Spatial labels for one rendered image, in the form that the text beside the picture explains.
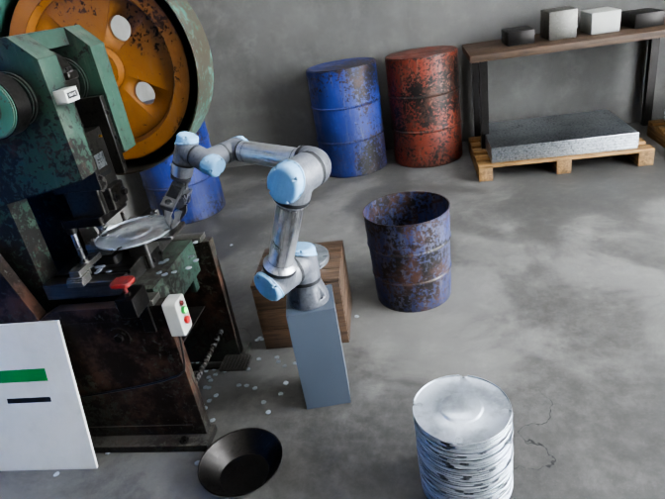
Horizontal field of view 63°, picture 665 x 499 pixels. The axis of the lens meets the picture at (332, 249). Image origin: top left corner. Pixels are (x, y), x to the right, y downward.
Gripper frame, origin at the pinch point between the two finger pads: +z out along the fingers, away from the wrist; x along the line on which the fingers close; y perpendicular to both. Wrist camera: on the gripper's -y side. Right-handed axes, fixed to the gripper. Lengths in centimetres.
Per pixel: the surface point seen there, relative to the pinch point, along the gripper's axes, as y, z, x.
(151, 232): -0.4, 4.3, 6.5
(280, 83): 332, 13, 14
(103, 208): -5.8, -2.7, 22.7
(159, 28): 34, -60, 25
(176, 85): 34, -41, 16
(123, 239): -4.7, 8.0, 15.0
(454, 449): -62, 8, -106
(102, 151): 4.6, -18.6, 29.4
